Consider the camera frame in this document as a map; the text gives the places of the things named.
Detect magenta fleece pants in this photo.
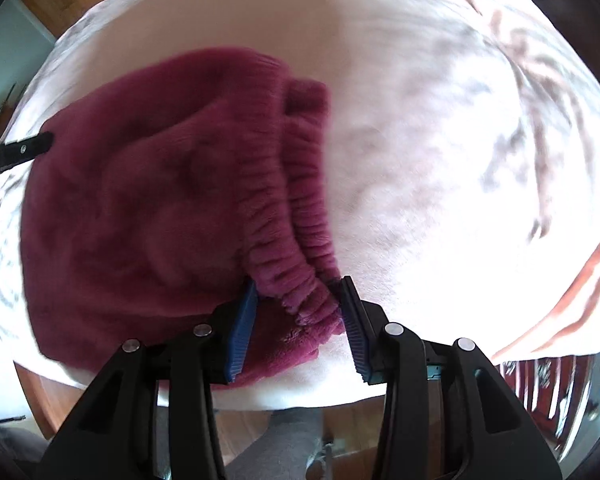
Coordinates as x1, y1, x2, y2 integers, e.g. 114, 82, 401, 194
20, 48, 343, 385

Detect grey trouser leg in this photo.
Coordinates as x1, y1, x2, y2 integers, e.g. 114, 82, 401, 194
225, 408, 324, 480

